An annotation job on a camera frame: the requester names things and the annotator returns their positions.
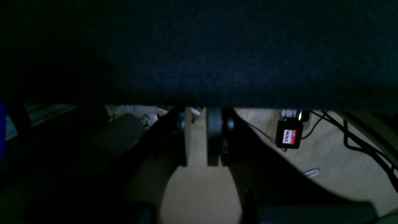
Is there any black box with red label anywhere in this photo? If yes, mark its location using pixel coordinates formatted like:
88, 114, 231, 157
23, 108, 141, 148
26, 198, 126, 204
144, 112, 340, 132
275, 119, 304, 149

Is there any black tablecloth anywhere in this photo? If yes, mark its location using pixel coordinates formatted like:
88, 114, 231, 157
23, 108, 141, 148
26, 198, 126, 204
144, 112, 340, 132
0, 0, 398, 113

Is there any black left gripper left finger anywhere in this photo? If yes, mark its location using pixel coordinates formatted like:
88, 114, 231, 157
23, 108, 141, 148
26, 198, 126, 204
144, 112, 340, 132
25, 107, 187, 224

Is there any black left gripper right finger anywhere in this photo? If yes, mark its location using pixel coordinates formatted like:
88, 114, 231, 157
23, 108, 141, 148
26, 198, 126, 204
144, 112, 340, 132
206, 107, 378, 224

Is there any white cable tie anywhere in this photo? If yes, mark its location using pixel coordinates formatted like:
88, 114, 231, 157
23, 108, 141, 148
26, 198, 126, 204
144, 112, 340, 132
303, 169, 320, 178

